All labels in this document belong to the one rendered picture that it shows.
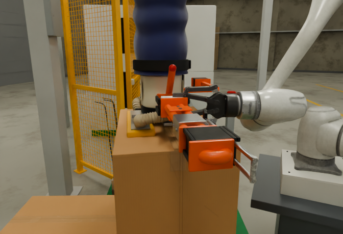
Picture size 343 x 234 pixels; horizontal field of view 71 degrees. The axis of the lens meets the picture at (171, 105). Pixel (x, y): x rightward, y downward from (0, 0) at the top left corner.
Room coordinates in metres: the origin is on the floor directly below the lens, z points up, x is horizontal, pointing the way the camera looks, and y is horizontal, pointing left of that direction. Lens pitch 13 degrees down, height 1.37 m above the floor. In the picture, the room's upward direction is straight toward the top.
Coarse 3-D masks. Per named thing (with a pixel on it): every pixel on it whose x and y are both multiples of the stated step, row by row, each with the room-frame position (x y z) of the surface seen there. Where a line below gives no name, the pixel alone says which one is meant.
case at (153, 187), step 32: (160, 128) 0.89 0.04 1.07; (128, 160) 0.65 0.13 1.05; (160, 160) 0.67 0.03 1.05; (128, 192) 0.65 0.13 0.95; (160, 192) 0.67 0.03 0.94; (192, 192) 0.68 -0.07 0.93; (224, 192) 0.70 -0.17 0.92; (128, 224) 0.65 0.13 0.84; (160, 224) 0.66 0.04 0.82; (192, 224) 0.68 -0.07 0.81; (224, 224) 0.70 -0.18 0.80
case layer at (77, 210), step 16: (32, 208) 1.12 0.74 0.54; (48, 208) 1.12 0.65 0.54; (64, 208) 1.12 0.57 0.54; (80, 208) 1.12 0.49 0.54; (96, 208) 1.12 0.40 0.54; (112, 208) 1.12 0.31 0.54; (16, 224) 1.00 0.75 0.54; (32, 224) 1.00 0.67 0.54; (48, 224) 1.00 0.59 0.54; (64, 224) 1.00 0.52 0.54; (80, 224) 1.00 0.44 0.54; (96, 224) 1.00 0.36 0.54; (112, 224) 1.00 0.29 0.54
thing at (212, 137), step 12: (180, 132) 0.42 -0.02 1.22; (192, 132) 0.40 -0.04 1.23; (204, 132) 0.40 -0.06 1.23; (216, 132) 0.40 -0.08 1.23; (180, 144) 0.42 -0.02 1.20; (192, 144) 0.35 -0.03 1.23; (204, 144) 0.35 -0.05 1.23; (216, 144) 0.35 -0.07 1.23; (228, 144) 0.36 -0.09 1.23; (192, 156) 0.35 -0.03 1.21; (192, 168) 0.35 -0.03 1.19; (204, 168) 0.35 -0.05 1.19; (216, 168) 0.35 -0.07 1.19; (228, 168) 0.36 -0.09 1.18
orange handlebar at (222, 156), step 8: (184, 88) 1.04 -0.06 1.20; (168, 112) 0.62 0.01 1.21; (184, 112) 0.62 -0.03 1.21; (208, 152) 0.34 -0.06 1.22; (216, 152) 0.34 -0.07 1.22; (224, 152) 0.34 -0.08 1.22; (232, 152) 0.36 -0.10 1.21; (200, 160) 0.35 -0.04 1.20; (208, 160) 0.34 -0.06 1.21; (216, 160) 0.34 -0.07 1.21; (224, 160) 0.34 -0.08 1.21
